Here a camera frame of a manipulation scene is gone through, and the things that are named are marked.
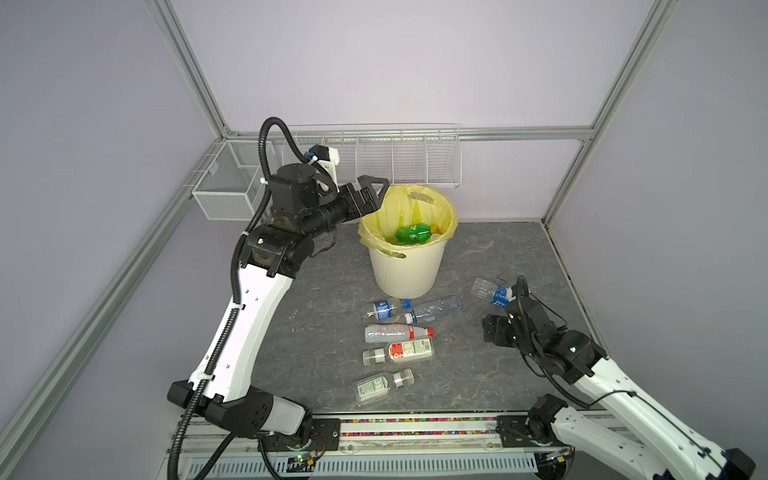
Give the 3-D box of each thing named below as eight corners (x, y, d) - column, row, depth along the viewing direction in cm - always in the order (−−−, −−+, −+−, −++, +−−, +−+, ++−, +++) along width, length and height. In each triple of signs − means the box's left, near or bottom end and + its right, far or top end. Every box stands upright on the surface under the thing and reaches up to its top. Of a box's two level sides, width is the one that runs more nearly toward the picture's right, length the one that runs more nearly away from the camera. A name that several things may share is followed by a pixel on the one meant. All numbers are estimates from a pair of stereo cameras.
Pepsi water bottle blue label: (367, 325, 93) (366, 319, 90) (364, 312, 96) (363, 305, 93) (403, 315, 95) (403, 309, 92) (399, 303, 98) (399, 296, 95)
